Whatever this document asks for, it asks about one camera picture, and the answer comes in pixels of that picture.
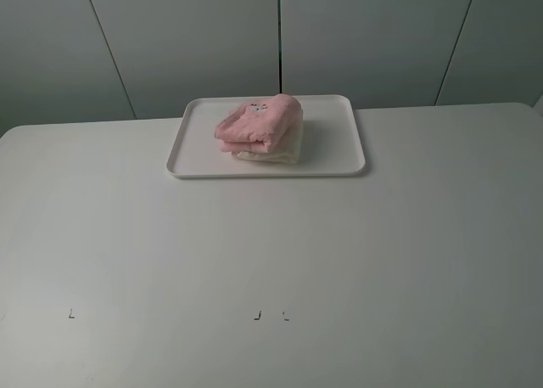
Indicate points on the cream white terry towel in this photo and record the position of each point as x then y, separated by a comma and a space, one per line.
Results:
287, 150

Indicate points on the pink terry towel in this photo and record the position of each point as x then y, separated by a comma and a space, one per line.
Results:
258, 125

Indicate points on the white rectangular plastic tray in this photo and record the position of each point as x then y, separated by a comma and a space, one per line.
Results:
331, 144

